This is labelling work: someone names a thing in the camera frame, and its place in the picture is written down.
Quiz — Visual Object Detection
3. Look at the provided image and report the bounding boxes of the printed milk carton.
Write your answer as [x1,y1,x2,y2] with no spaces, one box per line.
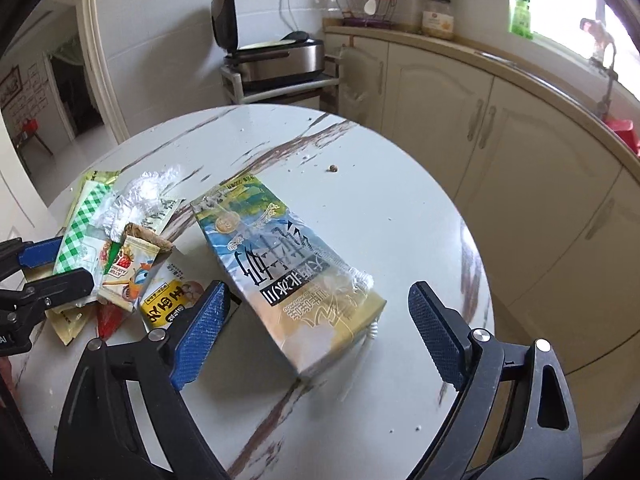
[191,176,387,377]

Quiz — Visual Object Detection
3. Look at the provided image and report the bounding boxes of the gold foil wrapper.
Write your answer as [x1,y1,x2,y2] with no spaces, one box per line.
[46,305,96,346]

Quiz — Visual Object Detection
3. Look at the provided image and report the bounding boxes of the yellow snack packet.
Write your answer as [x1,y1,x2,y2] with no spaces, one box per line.
[139,255,206,331]

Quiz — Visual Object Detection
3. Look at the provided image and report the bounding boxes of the cream kitchen cabinets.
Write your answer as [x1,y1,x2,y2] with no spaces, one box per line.
[325,30,640,461]

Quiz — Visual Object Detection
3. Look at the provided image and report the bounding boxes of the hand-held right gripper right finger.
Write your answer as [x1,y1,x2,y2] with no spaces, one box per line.
[407,281,585,480]

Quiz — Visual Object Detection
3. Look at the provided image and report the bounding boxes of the framed wall picture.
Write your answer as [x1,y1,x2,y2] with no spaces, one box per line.
[0,65,26,108]

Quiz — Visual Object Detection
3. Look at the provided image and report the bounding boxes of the red plastic basin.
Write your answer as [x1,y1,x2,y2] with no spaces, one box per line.
[602,119,640,156]

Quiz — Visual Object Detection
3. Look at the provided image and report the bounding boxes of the red snack wrapper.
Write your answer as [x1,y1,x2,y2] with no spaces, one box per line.
[96,302,126,339]

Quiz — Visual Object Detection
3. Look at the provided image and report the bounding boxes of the brown paper wrapper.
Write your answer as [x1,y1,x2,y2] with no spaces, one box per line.
[123,222,173,256]

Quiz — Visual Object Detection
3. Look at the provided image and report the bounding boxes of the strawberry print snack packet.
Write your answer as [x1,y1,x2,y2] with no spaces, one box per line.
[97,235,166,313]

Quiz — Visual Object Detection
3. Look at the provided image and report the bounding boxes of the beige kitchen countertop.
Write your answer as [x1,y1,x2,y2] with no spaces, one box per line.
[322,17,640,181]

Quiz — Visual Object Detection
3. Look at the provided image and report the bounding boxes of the clear plastic food jar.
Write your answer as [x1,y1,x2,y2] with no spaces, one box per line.
[421,2,456,41]

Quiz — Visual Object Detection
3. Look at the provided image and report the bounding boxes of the grey shelf cart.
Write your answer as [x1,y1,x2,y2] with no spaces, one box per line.
[220,55,346,111]

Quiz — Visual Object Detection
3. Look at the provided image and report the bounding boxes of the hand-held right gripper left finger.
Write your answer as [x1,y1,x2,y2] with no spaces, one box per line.
[52,280,233,480]

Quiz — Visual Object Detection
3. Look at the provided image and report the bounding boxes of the green dish soap bottle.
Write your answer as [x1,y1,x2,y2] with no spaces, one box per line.
[509,0,535,40]

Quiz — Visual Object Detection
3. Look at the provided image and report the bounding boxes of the black silver rice cooker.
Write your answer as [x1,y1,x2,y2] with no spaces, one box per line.
[210,0,328,93]

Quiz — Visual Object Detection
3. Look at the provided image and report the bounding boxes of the metal kitchen faucet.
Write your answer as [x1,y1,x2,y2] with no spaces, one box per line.
[580,17,621,116]

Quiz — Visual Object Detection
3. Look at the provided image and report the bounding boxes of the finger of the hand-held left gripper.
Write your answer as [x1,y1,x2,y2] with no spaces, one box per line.
[0,268,96,312]
[0,236,65,281]

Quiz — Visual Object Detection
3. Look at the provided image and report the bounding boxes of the crumpled clear plastic wrapper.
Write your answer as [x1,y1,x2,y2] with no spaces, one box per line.
[97,169,183,241]

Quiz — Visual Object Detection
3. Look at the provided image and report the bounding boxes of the olive green snack packet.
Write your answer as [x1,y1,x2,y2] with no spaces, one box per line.
[77,170,122,196]

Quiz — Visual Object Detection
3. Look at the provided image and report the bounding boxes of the red stool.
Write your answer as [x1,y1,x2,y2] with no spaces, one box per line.
[22,119,53,156]

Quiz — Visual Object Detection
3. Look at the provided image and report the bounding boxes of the kitchen window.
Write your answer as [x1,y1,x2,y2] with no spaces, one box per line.
[507,0,640,76]

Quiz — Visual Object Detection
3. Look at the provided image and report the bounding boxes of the green checkered wrapper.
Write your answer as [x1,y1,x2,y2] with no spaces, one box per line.
[53,181,115,277]

